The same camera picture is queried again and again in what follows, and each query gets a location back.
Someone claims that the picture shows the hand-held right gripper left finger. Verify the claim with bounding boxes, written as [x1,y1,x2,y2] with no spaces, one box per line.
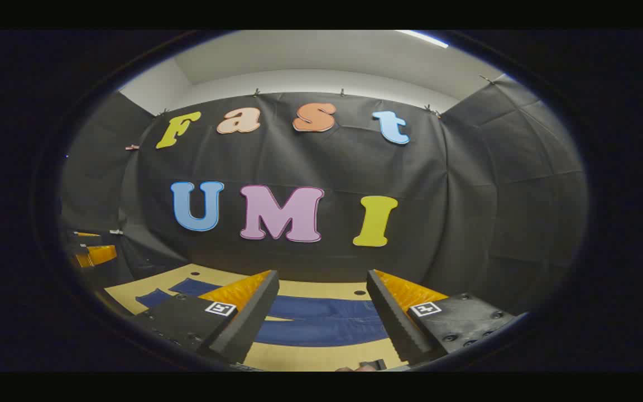
[129,270,280,366]

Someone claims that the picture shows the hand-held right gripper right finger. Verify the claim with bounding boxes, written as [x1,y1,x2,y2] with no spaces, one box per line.
[366,269,517,366]

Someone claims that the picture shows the blue denim jeans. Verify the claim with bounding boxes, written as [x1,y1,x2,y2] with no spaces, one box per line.
[135,277,390,347]

